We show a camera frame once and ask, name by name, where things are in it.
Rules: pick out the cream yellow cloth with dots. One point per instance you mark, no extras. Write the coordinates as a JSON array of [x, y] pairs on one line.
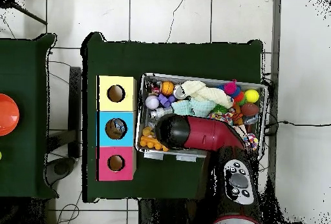
[[209, 94]]

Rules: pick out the small orange basketball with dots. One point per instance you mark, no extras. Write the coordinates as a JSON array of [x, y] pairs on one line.
[[167, 87]]

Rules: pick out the clear mesh bin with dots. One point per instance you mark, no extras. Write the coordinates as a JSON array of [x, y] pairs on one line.
[[170, 157]]

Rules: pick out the polka dot cloth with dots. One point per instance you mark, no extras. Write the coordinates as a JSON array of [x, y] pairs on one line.
[[222, 116]]

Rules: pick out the orange disc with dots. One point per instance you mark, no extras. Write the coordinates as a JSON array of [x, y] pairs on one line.
[[8, 114]]

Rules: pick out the pink spiky ball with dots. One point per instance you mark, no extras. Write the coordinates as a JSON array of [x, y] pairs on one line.
[[230, 87]]

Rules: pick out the wooden box with three holes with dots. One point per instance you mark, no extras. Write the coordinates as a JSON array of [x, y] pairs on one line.
[[103, 109]]

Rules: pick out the white ball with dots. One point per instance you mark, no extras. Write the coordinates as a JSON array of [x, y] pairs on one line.
[[152, 102]]

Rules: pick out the orange rubber toy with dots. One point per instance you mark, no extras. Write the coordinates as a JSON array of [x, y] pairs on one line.
[[150, 140]]

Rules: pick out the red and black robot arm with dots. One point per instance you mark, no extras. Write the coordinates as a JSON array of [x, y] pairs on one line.
[[207, 133]]

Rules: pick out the mint green cloth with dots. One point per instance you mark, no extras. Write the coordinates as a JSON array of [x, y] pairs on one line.
[[194, 105]]

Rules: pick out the brown toy football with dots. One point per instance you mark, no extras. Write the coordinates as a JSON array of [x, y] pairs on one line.
[[250, 109]]

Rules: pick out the green side table cloth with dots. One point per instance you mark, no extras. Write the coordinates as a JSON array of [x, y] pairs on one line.
[[31, 69]]

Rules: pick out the silver can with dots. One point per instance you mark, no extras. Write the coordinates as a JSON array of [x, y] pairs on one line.
[[180, 92]]

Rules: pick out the clear plastic packet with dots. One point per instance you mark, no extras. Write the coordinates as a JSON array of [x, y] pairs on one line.
[[119, 127]]

